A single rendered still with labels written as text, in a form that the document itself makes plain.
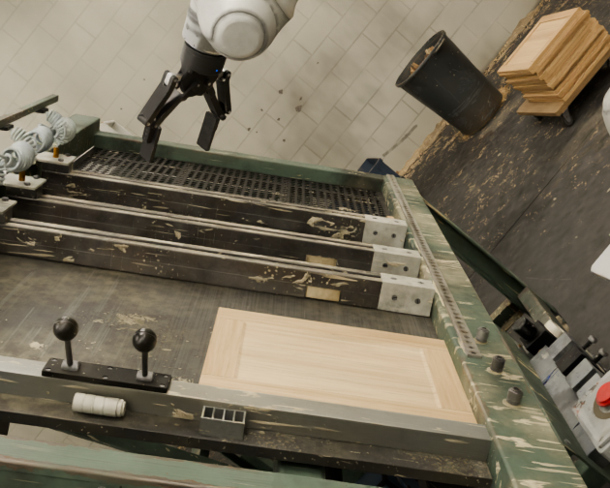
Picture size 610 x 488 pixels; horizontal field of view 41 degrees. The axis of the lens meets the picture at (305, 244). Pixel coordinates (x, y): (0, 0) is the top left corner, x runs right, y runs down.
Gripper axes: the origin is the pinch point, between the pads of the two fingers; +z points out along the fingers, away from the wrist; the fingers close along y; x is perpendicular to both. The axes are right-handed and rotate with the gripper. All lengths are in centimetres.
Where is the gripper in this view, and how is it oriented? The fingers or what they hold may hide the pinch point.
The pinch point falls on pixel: (176, 147)
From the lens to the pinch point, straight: 151.4
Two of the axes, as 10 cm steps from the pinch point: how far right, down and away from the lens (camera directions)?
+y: -6.4, 2.2, -7.3
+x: 6.9, 5.8, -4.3
